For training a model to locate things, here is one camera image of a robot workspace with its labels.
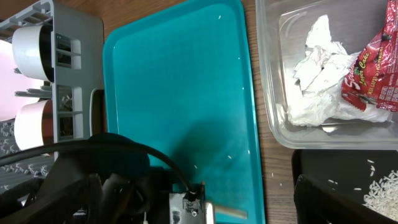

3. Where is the pink bowl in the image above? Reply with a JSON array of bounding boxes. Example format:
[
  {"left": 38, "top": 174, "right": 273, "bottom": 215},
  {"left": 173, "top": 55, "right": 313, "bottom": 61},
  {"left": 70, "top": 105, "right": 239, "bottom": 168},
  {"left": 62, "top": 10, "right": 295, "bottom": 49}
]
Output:
[{"left": 14, "top": 100, "right": 53, "bottom": 151}]

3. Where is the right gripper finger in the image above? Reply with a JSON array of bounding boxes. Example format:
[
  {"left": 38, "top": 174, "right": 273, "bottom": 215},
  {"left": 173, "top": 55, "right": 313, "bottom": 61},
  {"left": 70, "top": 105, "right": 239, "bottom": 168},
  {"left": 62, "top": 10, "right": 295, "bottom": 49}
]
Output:
[{"left": 294, "top": 175, "right": 397, "bottom": 224}]

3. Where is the black waste tray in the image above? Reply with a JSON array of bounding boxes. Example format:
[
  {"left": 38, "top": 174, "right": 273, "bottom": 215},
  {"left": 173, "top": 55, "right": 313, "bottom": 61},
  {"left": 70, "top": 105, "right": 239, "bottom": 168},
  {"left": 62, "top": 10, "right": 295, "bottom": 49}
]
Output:
[{"left": 292, "top": 149, "right": 397, "bottom": 223}]

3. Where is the clear plastic bin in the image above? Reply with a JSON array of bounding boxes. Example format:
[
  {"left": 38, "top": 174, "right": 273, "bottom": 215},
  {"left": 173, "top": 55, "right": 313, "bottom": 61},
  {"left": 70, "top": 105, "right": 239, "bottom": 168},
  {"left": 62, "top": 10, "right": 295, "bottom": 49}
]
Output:
[{"left": 256, "top": 0, "right": 397, "bottom": 150}]

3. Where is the teal serving tray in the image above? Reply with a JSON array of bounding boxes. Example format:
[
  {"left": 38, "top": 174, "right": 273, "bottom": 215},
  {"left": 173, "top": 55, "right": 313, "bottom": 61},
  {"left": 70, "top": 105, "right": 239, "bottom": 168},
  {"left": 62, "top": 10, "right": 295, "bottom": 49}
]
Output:
[{"left": 103, "top": 0, "right": 265, "bottom": 223}]

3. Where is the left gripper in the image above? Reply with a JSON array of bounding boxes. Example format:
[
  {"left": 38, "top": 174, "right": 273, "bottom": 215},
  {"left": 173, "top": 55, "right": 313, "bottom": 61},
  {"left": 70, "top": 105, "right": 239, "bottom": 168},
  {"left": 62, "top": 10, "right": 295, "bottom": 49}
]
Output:
[{"left": 169, "top": 182, "right": 215, "bottom": 224}]

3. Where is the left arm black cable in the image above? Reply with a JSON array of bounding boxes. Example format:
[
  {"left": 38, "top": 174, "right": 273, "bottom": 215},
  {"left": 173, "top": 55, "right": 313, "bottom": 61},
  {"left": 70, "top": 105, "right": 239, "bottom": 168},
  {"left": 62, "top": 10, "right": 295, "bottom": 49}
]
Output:
[{"left": 0, "top": 139, "right": 197, "bottom": 195}]

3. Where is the white napkin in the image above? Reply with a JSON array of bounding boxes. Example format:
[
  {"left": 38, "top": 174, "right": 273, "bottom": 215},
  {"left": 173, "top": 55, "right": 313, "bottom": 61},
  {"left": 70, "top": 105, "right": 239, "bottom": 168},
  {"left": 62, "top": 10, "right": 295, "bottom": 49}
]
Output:
[{"left": 285, "top": 14, "right": 392, "bottom": 126}]

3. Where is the pink round plate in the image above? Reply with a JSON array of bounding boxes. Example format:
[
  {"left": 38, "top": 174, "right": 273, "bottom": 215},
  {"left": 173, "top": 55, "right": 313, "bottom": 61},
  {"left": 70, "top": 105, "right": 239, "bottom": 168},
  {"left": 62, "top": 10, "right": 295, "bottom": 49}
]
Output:
[{"left": 0, "top": 40, "right": 44, "bottom": 121}]

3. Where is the red snack wrapper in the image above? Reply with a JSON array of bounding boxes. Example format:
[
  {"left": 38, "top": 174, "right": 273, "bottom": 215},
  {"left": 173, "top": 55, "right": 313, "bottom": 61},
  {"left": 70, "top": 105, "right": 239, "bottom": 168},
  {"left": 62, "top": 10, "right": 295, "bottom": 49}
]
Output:
[{"left": 341, "top": 0, "right": 397, "bottom": 112}]

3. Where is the white rice pile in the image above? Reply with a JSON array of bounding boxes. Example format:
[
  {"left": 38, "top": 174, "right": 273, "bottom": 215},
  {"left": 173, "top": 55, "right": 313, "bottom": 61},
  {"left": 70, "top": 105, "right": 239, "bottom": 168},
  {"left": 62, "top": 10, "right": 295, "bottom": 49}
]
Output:
[{"left": 328, "top": 159, "right": 398, "bottom": 222}]

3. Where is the grey dishwasher rack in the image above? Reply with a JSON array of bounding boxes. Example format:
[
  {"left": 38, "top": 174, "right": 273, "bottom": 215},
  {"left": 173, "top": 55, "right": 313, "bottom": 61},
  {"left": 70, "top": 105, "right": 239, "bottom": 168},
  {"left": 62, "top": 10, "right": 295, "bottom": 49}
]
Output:
[{"left": 0, "top": 0, "right": 105, "bottom": 195}]

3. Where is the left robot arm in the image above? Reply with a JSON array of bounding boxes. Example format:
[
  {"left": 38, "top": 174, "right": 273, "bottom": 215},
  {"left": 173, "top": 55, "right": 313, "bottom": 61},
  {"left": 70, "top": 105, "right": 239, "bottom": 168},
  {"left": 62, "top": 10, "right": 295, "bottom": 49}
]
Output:
[{"left": 1, "top": 133, "right": 215, "bottom": 223}]

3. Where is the grey bowl with rice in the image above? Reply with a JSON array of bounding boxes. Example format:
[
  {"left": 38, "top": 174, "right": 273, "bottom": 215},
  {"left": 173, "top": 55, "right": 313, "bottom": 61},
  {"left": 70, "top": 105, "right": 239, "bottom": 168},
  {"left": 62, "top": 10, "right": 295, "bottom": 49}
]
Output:
[{"left": 12, "top": 25, "right": 54, "bottom": 82}]

